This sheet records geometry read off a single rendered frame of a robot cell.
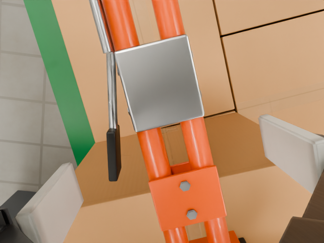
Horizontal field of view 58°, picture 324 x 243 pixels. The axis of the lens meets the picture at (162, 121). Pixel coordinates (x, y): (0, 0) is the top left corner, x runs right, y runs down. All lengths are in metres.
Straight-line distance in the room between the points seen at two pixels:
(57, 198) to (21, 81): 1.29
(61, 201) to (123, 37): 0.14
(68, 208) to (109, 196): 0.26
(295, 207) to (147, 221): 0.21
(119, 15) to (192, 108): 0.10
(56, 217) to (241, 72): 0.71
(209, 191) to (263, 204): 0.20
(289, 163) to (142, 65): 0.13
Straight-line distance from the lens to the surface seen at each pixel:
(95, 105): 0.81
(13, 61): 1.46
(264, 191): 0.45
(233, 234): 0.34
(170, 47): 0.24
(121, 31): 0.25
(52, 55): 1.40
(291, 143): 0.17
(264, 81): 0.84
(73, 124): 1.40
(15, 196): 1.52
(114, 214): 0.44
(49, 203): 0.17
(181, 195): 0.27
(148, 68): 0.24
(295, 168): 0.17
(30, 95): 1.44
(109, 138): 0.25
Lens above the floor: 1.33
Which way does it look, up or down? 79 degrees down
